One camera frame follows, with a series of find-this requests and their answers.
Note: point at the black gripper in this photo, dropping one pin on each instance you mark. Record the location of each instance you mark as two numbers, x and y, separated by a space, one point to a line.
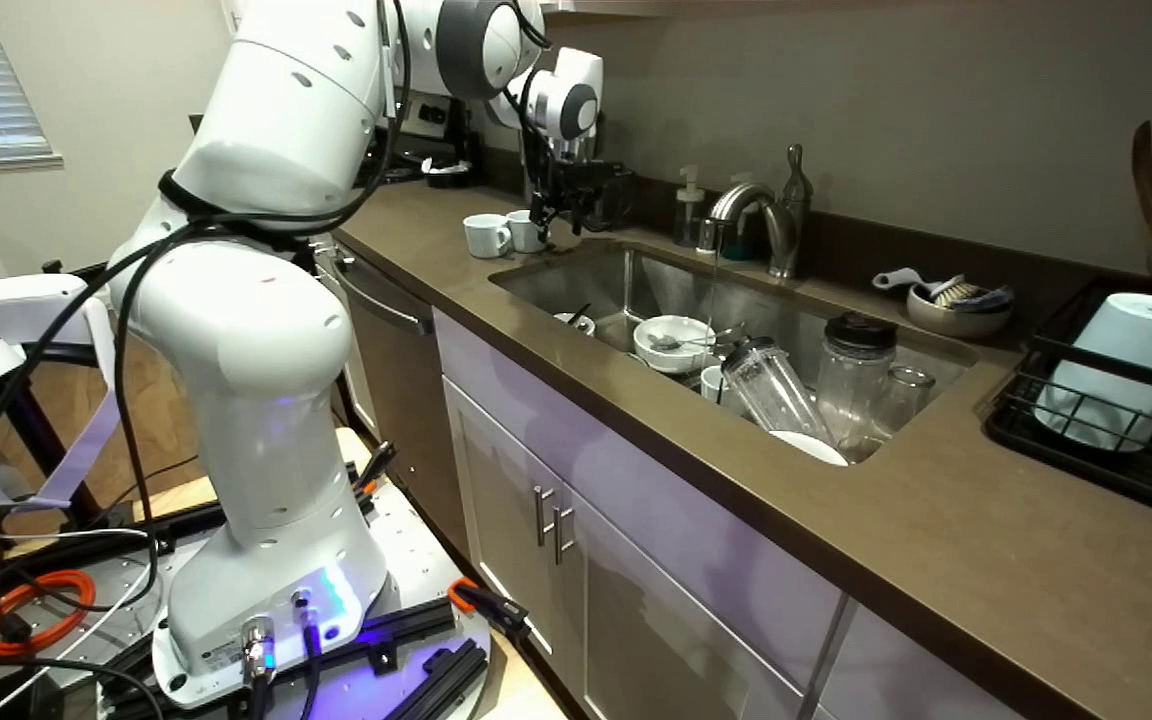
561 177

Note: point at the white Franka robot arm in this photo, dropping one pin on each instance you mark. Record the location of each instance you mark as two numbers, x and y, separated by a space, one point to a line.
258 346

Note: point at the stainless steel sink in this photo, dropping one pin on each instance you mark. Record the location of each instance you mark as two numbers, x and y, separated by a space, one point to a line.
680 284

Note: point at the small white cup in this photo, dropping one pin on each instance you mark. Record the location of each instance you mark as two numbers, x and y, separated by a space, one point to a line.
715 384

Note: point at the steel kitchen faucet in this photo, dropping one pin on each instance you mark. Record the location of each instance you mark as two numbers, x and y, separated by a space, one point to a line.
792 203

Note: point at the green soap dispenser white pump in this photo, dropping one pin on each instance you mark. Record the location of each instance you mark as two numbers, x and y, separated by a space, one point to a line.
690 222

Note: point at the black silver coffee maker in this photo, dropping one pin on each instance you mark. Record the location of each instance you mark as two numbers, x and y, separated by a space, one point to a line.
441 124

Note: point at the white ceramic bowl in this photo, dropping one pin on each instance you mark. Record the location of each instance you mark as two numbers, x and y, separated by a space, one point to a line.
672 349

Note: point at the stainless dishwasher front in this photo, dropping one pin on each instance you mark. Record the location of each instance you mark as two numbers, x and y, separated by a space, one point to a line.
396 384

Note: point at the clear glass tumbler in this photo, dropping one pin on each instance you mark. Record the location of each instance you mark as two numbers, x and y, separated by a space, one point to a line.
768 394

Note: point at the glass jar black lid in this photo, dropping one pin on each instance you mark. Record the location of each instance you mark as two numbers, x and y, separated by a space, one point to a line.
861 332

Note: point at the white dish brush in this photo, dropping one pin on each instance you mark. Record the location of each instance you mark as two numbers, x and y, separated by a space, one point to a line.
891 277

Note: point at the glossy lower cabinets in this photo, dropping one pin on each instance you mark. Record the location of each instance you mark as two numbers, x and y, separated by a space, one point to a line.
680 535

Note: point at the small white dish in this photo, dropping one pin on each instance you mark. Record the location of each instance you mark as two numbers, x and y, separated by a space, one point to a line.
809 445

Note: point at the robot mounting table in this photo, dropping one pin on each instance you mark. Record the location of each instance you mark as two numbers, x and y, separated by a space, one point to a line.
419 544

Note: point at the clear glass jar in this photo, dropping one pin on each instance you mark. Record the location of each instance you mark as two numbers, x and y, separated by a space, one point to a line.
915 394

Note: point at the ceramic sponge holder bowl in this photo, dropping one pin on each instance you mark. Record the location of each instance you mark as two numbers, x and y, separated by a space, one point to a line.
957 317

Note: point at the black clamp bars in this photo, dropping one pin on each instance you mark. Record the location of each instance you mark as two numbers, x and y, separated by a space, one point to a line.
431 682

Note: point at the black tripod leg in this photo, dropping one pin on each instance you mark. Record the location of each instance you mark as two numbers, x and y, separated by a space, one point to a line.
17 383

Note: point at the white cylindrical container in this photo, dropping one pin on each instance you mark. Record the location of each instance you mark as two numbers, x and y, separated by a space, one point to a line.
1123 346

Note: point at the white curved frame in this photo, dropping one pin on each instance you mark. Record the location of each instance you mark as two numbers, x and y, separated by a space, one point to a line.
28 301

